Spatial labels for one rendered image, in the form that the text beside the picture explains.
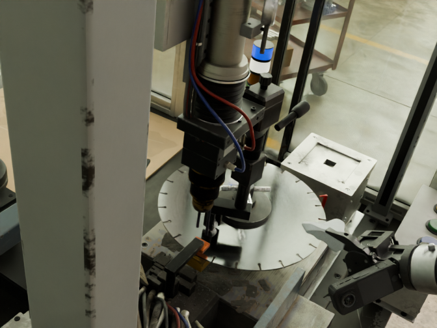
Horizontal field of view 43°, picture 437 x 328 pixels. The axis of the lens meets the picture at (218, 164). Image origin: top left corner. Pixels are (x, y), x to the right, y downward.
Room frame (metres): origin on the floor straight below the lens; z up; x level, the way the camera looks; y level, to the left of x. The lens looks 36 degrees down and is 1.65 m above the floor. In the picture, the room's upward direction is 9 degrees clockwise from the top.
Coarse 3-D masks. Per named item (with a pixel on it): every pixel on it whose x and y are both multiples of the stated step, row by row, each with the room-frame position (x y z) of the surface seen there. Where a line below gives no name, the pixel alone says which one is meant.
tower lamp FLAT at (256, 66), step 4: (252, 60) 1.12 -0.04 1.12; (256, 60) 1.11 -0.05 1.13; (252, 64) 1.12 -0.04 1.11; (256, 64) 1.11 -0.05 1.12; (260, 64) 1.11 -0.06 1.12; (264, 64) 1.11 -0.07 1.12; (268, 64) 1.12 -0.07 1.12; (252, 68) 1.11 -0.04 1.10; (256, 68) 1.11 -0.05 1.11; (260, 68) 1.11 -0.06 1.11; (264, 68) 1.11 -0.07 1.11; (268, 68) 1.12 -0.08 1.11; (256, 72) 1.11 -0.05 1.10; (260, 72) 1.11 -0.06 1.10
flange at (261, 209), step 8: (224, 192) 0.85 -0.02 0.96; (232, 192) 0.85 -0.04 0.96; (256, 192) 0.86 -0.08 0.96; (256, 200) 0.84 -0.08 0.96; (264, 200) 0.84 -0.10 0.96; (256, 208) 0.81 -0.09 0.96; (264, 208) 0.82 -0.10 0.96; (224, 216) 0.78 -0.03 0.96; (256, 216) 0.79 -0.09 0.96; (264, 216) 0.80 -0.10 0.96; (240, 224) 0.77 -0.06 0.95; (248, 224) 0.77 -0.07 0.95; (256, 224) 0.78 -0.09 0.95
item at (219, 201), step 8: (240, 184) 0.74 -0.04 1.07; (240, 192) 0.74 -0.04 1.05; (248, 192) 0.74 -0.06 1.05; (216, 200) 0.75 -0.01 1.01; (224, 200) 0.76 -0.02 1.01; (232, 200) 0.76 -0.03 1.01; (240, 200) 0.74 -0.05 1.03; (216, 208) 0.74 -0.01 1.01; (224, 208) 0.74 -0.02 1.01; (232, 208) 0.74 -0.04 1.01; (240, 208) 0.74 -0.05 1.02; (248, 208) 0.75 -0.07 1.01; (216, 216) 0.76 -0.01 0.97; (232, 216) 0.74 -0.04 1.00; (240, 216) 0.74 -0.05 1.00; (248, 216) 0.74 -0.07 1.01
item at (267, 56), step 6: (258, 42) 1.13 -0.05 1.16; (270, 42) 1.14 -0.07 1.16; (258, 48) 1.11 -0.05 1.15; (270, 48) 1.11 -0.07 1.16; (252, 54) 1.12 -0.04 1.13; (258, 54) 1.11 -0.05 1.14; (264, 54) 1.11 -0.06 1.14; (270, 54) 1.12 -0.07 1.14; (258, 60) 1.11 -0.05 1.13; (264, 60) 1.11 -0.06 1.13
